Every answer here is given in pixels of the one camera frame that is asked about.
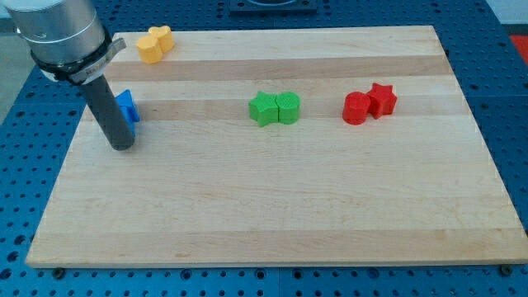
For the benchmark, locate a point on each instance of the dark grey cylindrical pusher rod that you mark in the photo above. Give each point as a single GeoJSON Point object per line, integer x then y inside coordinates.
{"type": "Point", "coordinates": [106, 111]}

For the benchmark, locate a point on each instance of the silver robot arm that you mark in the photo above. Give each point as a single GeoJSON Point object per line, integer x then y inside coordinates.
{"type": "Point", "coordinates": [69, 43]}

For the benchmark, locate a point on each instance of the green star block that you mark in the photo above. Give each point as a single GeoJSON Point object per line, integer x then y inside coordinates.
{"type": "Point", "coordinates": [263, 109]}

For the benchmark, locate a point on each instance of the wooden board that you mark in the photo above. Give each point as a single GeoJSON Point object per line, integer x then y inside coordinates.
{"type": "Point", "coordinates": [204, 185]}

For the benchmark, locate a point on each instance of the red star block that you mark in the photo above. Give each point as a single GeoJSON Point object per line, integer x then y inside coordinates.
{"type": "Point", "coordinates": [382, 100]}

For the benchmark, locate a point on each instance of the blue block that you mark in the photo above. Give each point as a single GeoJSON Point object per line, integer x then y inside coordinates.
{"type": "Point", "coordinates": [128, 109]}

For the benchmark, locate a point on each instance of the black clamp with metal tab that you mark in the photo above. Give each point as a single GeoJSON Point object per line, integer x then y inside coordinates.
{"type": "Point", "coordinates": [86, 69]}

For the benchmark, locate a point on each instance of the yellow hexagon block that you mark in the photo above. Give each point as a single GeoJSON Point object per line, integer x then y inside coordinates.
{"type": "Point", "coordinates": [149, 49]}

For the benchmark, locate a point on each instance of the green cylinder block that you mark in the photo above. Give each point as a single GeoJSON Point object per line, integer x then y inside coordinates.
{"type": "Point", "coordinates": [288, 104]}

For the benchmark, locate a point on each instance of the red cylinder block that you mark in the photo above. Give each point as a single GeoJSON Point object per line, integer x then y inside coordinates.
{"type": "Point", "coordinates": [356, 108]}

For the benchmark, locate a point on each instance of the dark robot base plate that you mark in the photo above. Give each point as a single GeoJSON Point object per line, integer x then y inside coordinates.
{"type": "Point", "coordinates": [243, 6]}

